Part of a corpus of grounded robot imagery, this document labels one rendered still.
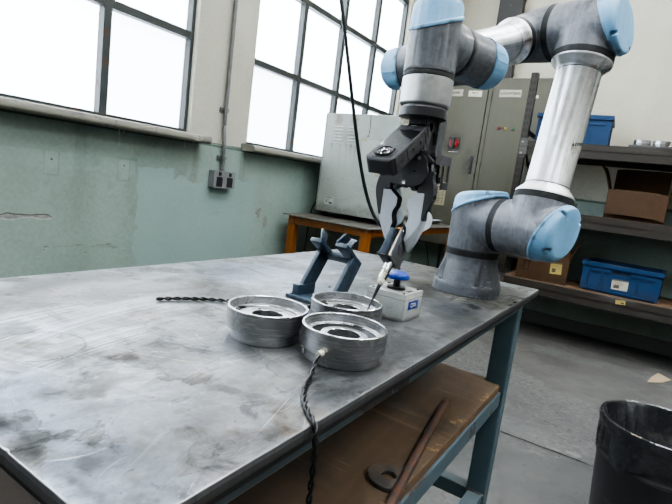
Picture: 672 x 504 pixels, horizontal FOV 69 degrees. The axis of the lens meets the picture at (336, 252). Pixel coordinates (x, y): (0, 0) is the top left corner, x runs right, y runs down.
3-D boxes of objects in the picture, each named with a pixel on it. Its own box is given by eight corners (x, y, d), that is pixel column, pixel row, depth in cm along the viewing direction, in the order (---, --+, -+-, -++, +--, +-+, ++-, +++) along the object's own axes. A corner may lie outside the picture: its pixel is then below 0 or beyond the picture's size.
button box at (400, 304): (402, 322, 79) (406, 293, 78) (364, 311, 82) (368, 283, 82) (422, 314, 85) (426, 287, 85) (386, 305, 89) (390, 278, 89)
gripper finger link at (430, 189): (435, 222, 71) (439, 161, 71) (431, 221, 70) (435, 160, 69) (406, 220, 74) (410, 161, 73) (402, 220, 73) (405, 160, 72)
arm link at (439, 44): (480, 6, 71) (444, -15, 65) (468, 84, 72) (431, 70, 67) (437, 16, 77) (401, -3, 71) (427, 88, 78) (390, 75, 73)
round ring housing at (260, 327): (206, 334, 62) (209, 303, 61) (256, 318, 71) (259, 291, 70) (276, 357, 57) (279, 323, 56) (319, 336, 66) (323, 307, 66)
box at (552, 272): (575, 288, 365) (585, 239, 360) (507, 275, 387) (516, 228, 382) (577, 281, 400) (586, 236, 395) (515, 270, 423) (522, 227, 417)
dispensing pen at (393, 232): (352, 302, 69) (398, 207, 75) (363, 315, 72) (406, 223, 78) (365, 306, 68) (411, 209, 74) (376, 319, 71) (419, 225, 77)
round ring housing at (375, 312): (391, 330, 74) (395, 303, 73) (355, 344, 65) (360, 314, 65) (333, 312, 79) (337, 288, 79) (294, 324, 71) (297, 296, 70)
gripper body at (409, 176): (447, 195, 77) (460, 116, 75) (424, 192, 70) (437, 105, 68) (404, 189, 81) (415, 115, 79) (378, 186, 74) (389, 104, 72)
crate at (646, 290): (661, 298, 368) (667, 270, 365) (658, 305, 337) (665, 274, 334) (585, 283, 398) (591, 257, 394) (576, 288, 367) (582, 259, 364)
